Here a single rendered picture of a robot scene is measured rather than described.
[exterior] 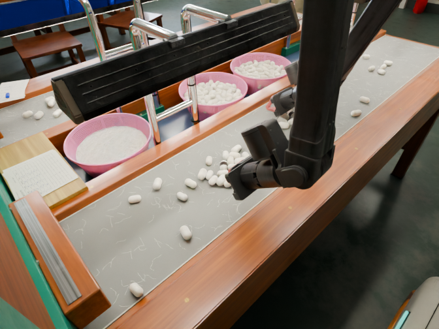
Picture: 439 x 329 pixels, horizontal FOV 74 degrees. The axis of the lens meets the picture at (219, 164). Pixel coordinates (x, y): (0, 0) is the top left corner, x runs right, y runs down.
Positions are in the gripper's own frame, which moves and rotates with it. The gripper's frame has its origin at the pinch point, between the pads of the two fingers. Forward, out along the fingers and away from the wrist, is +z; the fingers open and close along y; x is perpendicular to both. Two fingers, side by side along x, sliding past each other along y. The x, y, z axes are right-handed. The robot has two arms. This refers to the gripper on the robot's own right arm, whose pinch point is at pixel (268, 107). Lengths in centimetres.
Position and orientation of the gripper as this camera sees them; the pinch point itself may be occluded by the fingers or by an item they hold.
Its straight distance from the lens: 107.4
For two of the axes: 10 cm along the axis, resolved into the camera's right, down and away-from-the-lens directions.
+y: -7.4, 4.8, -4.8
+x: 4.5, 8.8, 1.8
